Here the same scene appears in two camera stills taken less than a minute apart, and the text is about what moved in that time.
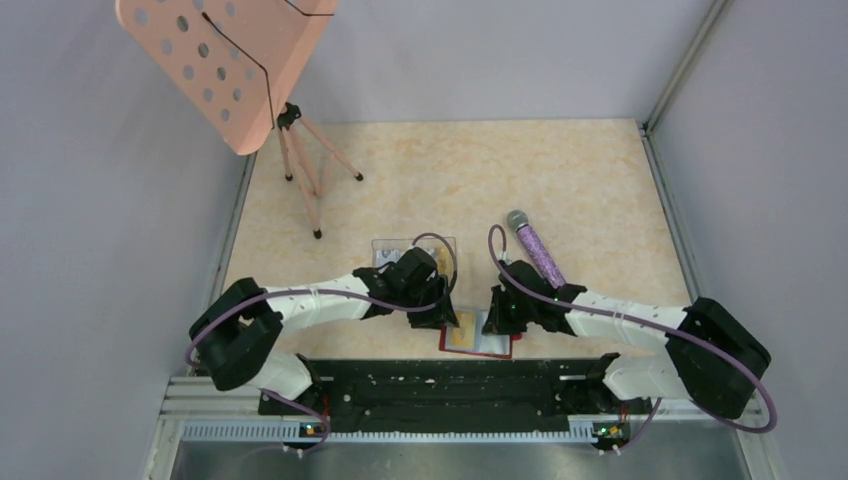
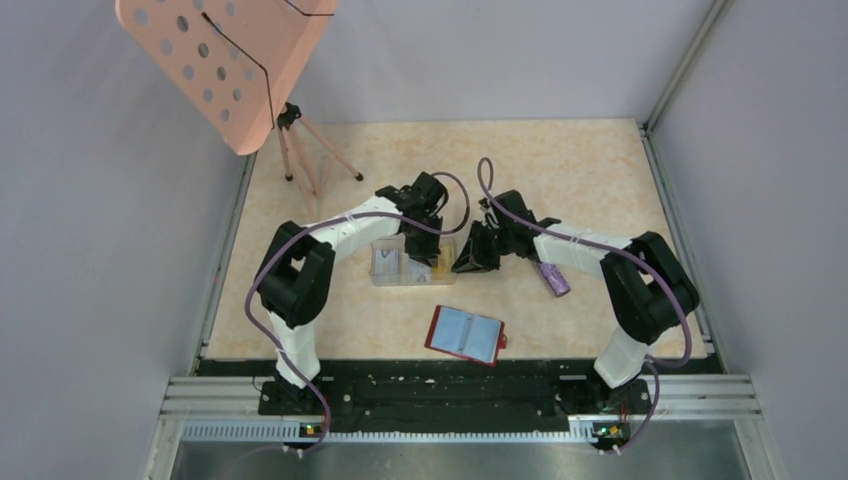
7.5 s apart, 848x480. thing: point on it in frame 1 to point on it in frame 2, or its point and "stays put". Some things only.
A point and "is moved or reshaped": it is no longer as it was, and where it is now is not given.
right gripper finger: (504, 317) to (480, 252)
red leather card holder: (468, 336) is moved or reshaped
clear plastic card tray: (386, 250) stays put
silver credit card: (385, 256) stays put
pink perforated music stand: (228, 67) stays put
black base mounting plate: (457, 395) stays put
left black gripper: (433, 317) to (428, 253)
